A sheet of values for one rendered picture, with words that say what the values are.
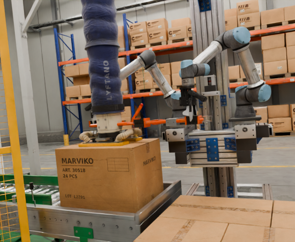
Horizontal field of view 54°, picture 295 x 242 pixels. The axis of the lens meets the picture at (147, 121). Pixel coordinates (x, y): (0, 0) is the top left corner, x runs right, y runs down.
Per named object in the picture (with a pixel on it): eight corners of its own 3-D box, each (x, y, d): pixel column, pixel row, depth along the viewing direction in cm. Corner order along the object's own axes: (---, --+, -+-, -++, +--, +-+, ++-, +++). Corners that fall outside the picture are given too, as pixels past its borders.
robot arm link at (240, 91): (243, 103, 224) (242, 86, 224) (257, 102, 213) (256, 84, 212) (232, 104, 219) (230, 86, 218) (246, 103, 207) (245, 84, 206)
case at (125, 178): (60, 207, 198) (54, 149, 196) (94, 189, 234) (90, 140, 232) (139, 214, 172) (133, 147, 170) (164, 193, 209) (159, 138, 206)
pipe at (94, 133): (79, 141, 197) (78, 133, 197) (101, 136, 220) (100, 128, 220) (122, 139, 182) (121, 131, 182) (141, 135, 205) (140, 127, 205)
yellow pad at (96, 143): (78, 147, 196) (77, 139, 196) (87, 144, 205) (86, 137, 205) (121, 146, 181) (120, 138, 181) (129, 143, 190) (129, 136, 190)
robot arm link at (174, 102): (174, 109, 227) (172, 92, 226) (169, 109, 240) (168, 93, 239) (189, 108, 229) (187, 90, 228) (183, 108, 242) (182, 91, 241)
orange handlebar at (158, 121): (76, 129, 210) (75, 124, 210) (100, 125, 237) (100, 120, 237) (202, 122, 169) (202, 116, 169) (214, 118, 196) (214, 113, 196)
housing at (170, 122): (165, 126, 179) (165, 119, 179) (169, 125, 185) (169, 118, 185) (176, 126, 176) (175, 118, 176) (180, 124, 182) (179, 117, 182)
